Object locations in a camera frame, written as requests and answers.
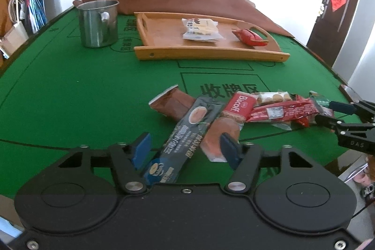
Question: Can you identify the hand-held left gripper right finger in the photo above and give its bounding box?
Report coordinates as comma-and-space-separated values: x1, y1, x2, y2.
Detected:
220, 132, 316, 195

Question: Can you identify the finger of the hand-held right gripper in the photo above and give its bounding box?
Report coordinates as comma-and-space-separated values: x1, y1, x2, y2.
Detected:
328, 99, 375, 123
315, 114, 348, 135

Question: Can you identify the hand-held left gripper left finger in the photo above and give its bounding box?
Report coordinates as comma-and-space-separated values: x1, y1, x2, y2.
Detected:
56, 132, 153, 195

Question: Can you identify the green snack packet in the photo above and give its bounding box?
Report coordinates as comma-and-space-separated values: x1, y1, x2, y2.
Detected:
309, 91, 336, 119

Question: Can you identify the dark grey drink sachet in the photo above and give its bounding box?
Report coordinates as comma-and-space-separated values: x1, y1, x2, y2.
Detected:
141, 96, 226, 187

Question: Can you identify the long red snack packet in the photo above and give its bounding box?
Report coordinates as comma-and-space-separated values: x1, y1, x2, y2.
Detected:
245, 98, 320, 129

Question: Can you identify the brown snack packet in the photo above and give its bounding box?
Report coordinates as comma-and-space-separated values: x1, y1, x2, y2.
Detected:
149, 84, 197, 122

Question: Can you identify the clear packet of round biscuits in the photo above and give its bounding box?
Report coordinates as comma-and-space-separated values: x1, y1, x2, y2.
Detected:
254, 91, 295, 107

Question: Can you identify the wooden serving tray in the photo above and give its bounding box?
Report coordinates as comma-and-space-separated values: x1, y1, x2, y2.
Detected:
133, 12, 290, 62

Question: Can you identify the dark brown door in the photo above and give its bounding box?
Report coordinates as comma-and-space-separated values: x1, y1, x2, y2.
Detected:
307, 0, 367, 67

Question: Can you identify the small red snack packet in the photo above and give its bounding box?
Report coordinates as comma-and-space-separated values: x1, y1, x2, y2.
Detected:
231, 28, 269, 47

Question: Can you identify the white snack packet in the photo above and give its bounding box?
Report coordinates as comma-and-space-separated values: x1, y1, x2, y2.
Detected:
182, 18, 226, 43

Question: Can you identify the stainless steel mug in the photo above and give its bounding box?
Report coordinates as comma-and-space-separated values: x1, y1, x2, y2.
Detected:
77, 0, 120, 48

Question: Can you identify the white paper bag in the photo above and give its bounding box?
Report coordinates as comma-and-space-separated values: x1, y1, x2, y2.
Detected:
0, 22, 29, 59

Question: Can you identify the bundle of blue cords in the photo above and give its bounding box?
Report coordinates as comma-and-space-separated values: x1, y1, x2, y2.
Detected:
25, 0, 48, 34

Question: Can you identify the white cable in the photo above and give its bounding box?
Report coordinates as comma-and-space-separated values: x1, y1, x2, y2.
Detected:
8, 0, 27, 24

